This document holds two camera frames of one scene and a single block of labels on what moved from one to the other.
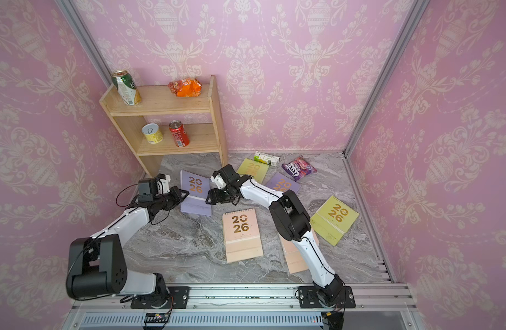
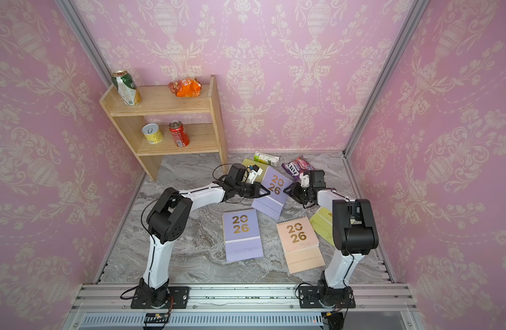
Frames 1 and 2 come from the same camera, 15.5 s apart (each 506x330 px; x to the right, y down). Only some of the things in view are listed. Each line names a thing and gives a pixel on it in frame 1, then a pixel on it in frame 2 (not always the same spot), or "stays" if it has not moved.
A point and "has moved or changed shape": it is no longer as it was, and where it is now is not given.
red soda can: (179, 133) stays
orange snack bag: (185, 87) stays
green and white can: (126, 85) stays
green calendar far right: (333, 218) stays
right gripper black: (216, 197) to (295, 190)
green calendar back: (258, 170) stays
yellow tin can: (152, 133) stays
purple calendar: (282, 183) has moved or changed shape
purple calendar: (198, 186) to (242, 235)
